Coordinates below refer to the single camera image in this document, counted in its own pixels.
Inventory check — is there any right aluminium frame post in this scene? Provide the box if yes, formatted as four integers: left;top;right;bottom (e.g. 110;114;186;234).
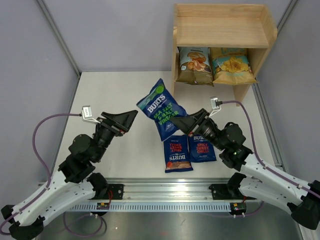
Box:
252;0;300;171

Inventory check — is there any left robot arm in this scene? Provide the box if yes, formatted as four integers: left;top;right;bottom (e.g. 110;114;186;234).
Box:
0;106;138;240

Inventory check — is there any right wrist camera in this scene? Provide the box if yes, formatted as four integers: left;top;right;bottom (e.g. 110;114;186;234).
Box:
209;96;223;118

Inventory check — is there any blue spicy sweet chilli bag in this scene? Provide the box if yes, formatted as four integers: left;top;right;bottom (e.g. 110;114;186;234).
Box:
188;135;217;163

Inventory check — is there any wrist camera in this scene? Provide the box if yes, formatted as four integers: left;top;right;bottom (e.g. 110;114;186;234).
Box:
209;96;223;118
81;105;100;124

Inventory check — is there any blue upside-down Burts chilli bag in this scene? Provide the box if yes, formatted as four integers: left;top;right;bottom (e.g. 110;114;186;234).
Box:
163;135;194;173

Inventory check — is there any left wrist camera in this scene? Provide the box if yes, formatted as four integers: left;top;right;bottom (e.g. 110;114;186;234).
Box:
81;105;100;124

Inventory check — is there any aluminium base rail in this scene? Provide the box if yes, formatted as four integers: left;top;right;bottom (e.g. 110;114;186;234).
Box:
69;178;233;213

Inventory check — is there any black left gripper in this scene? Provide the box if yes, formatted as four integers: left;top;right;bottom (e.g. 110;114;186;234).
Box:
93;110;138;163

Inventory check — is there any blue sea salt vinegar bag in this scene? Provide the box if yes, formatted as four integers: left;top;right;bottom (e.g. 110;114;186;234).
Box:
136;78;188;142

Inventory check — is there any aluminium corner frame post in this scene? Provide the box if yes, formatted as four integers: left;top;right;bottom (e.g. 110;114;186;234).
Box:
34;0;82;76

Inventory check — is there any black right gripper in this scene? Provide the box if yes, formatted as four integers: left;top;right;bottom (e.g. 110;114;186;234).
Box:
170;108;227;151

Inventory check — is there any large kettle cooked chips bag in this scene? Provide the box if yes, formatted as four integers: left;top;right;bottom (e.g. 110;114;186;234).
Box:
210;47;256;86

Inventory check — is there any wooden two-tier shelf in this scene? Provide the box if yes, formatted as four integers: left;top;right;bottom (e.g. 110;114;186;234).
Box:
171;3;278;91

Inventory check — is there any olive light-blue chips bag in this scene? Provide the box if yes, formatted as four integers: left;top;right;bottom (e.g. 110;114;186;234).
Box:
176;46;214;87

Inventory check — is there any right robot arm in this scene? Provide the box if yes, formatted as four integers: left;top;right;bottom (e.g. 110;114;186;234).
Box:
170;109;320;230

